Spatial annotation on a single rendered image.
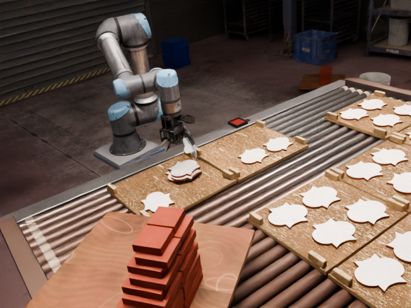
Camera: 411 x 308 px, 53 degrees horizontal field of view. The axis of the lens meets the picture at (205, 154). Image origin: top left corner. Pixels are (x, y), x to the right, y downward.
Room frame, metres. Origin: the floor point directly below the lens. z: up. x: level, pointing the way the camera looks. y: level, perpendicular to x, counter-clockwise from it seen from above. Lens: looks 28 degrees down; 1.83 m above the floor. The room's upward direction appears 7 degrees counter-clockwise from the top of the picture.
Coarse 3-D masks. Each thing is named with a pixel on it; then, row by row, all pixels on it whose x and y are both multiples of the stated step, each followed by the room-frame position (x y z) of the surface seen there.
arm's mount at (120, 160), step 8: (112, 144) 1.96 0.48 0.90; (144, 144) 1.92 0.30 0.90; (152, 144) 1.91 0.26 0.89; (96, 152) 1.91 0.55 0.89; (104, 152) 1.89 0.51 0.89; (112, 152) 1.87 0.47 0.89; (136, 152) 1.84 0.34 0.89; (144, 152) 1.84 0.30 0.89; (152, 152) 1.87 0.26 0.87; (112, 160) 1.80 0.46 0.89; (120, 160) 1.79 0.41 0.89; (128, 160) 1.78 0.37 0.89; (136, 160) 1.80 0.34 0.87
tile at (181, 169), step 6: (180, 162) 1.54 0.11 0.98; (186, 162) 1.54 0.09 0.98; (192, 162) 1.53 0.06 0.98; (174, 168) 1.50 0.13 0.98; (180, 168) 1.49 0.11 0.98; (186, 168) 1.49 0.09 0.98; (192, 168) 1.48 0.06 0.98; (198, 168) 1.48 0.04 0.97; (174, 174) 1.45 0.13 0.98; (180, 174) 1.44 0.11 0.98; (186, 174) 1.45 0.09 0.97
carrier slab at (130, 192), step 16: (176, 160) 1.64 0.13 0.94; (144, 176) 1.53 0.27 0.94; (160, 176) 1.51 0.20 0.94; (208, 176) 1.47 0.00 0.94; (112, 192) 1.43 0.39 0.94; (128, 192) 1.41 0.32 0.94; (144, 192) 1.40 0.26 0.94; (176, 192) 1.37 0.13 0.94; (192, 192) 1.36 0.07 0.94; (208, 192) 1.35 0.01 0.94; (128, 208) 1.31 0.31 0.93
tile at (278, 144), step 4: (272, 140) 1.71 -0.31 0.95; (276, 140) 1.70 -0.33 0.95; (280, 140) 1.70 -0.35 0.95; (284, 140) 1.69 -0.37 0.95; (288, 140) 1.69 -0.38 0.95; (264, 144) 1.67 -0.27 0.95; (268, 144) 1.67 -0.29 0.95; (272, 144) 1.66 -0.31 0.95; (276, 144) 1.66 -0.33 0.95; (280, 144) 1.65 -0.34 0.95; (284, 144) 1.65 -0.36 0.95; (288, 144) 1.65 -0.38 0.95; (292, 144) 1.66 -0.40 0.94; (268, 148) 1.63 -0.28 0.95; (272, 148) 1.62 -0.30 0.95; (276, 148) 1.62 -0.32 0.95; (280, 148) 1.61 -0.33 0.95; (284, 148) 1.61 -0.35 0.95; (272, 152) 1.61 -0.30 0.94
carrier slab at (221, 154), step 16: (256, 128) 1.87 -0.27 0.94; (208, 144) 1.76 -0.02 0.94; (224, 144) 1.74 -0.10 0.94; (240, 144) 1.72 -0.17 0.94; (256, 144) 1.70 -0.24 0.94; (208, 160) 1.60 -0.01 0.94; (224, 160) 1.59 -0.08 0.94; (240, 160) 1.57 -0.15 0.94; (272, 160) 1.54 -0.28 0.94; (240, 176) 1.44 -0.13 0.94
